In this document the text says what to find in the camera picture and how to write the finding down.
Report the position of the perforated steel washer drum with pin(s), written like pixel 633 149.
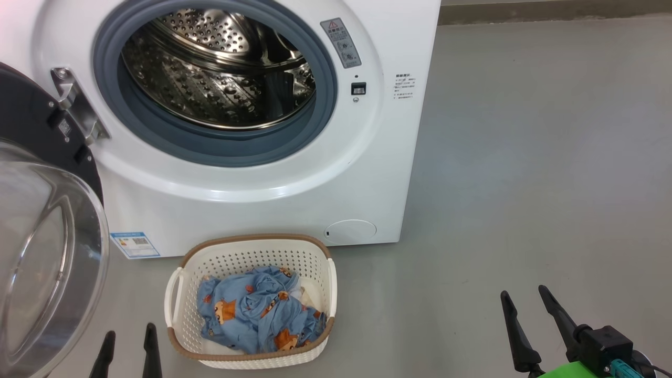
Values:
pixel 210 79

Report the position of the blue garment with cream lining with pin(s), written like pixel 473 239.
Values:
pixel 294 328

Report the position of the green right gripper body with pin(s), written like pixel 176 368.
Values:
pixel 569 371

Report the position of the blue energy label sticker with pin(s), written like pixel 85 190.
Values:
pixel 135 245

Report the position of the printed text label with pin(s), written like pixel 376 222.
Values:
pixel 404 86

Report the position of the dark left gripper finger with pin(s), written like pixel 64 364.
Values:
pixel 152 357
pixel 104 359

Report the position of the white front-load washing machine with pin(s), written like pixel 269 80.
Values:
pixel 262 210

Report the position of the grey rubber door gasket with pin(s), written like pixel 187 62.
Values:
pixel 210 149

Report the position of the black glass washer door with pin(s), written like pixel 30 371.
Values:
pixel 31 121

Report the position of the grey warning sticker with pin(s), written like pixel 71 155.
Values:
pixel 341 43

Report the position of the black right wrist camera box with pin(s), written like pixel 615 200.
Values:
pixel 606 346

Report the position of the round white filter cover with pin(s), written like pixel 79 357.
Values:
pixel 350 231

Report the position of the blue bear print garment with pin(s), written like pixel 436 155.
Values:
pixel 231 310

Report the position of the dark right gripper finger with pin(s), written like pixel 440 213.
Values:
pixel 562 317
pixel 522 346

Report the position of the black door latch socket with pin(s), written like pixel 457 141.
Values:
pixel 358 88

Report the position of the metal door hinge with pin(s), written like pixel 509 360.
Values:
pixel 79 110

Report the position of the cream laundry basket brown rim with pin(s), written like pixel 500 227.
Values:
pixel 247 252

